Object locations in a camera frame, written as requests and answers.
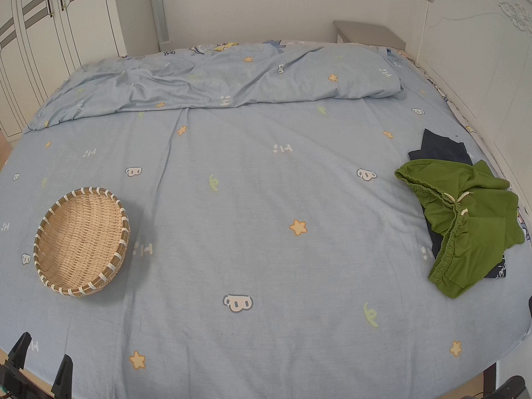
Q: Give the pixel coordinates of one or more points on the dark blue T-shirt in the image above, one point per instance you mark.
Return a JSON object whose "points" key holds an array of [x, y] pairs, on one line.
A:
{"points": [[440, 148]]}

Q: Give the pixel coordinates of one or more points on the green shorts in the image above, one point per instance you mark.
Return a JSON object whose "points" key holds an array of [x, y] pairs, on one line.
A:
{"points": [[478, 231]]}

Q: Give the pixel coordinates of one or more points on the grey bedside table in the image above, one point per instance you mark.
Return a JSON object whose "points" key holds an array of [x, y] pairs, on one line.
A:
{"points": [[365, 31]]}

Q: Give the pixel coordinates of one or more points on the pale blue quilt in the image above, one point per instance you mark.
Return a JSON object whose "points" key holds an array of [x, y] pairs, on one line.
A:
{"points": [[228, 77]]}

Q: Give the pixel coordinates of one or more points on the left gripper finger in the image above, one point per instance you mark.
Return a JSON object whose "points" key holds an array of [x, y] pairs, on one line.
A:
{"points": [[62, 380], [20, 351]]}

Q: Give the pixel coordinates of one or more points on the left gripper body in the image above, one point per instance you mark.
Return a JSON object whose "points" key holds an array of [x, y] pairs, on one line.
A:
{"points": [[12, 385]]}

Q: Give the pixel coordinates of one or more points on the white wardrobe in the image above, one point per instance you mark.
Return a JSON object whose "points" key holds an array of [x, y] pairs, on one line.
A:
{"points": [[33, 56]]}

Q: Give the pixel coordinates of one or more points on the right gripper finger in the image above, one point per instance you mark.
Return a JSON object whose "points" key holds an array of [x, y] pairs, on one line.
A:
{"points": [[530, 304]]}

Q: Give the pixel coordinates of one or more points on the round woven basket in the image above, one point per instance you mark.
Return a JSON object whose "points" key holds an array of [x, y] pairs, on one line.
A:
{"points": [[79, 239]]}

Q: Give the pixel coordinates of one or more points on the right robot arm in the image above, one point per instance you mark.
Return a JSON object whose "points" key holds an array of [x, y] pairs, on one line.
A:
{"points": [[512, 389]]}

